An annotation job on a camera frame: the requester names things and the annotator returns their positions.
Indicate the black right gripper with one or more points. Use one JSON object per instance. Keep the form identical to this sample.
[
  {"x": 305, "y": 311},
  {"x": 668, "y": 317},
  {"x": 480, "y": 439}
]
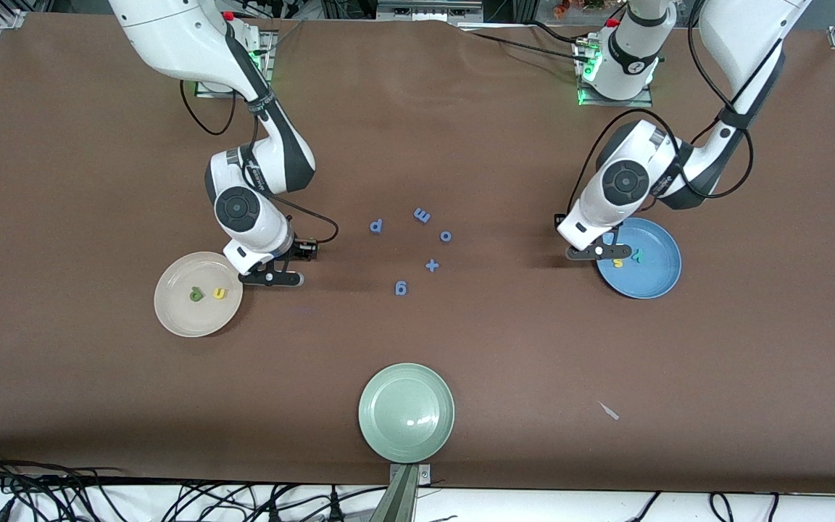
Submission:
[{"x": 302, "y": 249}]

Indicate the green foam letter p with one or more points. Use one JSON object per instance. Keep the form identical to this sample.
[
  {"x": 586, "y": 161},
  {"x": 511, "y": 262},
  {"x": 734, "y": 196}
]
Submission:
[{"x": 194, "y": 295}]

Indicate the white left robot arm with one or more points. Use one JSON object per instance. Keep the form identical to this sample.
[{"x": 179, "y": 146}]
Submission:
[{"x": 736, "y": 29}]

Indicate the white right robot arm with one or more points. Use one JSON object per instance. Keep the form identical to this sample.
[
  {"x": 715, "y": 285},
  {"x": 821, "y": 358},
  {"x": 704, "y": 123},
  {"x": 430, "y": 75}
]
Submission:
[{"x": 171, "y": 36}]

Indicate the blue plate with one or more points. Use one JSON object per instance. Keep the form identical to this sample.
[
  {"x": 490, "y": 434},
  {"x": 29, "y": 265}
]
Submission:
[{"x": 653, "y": 275}]

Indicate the blue foam letter p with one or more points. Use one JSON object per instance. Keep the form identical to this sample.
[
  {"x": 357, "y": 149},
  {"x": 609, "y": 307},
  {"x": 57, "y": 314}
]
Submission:
[{"x": 374, "y": 226}]

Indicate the blue foam letter g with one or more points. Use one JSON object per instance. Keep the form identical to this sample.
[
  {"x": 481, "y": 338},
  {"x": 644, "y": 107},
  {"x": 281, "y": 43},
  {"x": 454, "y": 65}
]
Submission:
[{"x": 404, "y": 290}]

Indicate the beige brown plate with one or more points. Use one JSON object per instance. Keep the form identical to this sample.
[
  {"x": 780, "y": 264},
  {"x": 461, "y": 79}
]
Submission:
[{"x": 185, "y": 319}]

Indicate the blue foam letter m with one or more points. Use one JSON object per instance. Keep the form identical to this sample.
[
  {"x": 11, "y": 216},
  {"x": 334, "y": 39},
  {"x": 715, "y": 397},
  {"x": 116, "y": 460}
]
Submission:
[{"x": 422, "y": 215}]

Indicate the small white paper scrap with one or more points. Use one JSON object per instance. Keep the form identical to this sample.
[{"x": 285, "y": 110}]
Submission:
[{"x": 609, "y": 412}]

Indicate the brown table cover sheet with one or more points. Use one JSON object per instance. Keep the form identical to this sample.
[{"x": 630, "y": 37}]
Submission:
[{"x": 461, "y": 145}]

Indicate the pale green plate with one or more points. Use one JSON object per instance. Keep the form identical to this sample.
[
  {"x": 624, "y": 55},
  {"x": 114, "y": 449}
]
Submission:
[{"x": 406, "y": 413}]

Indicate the small orange item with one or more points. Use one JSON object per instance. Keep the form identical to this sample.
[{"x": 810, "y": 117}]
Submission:
[{"x": 562, "y": 7}]

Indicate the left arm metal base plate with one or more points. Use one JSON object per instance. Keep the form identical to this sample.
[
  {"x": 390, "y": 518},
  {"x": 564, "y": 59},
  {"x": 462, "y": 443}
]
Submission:
[{"x": 642, "y": 103}]

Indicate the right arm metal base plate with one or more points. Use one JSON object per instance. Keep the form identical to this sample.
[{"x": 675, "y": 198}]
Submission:
[{"x": 269, "y": 51}]

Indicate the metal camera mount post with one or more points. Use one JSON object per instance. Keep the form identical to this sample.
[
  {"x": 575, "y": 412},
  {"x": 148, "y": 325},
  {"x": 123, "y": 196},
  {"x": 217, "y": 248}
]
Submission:
[{"x": 404, "y": 493}]

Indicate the aluminium frame crossbar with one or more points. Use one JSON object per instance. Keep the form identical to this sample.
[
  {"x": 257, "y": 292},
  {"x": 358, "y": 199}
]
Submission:
[{"x": 464, "y": 13}]

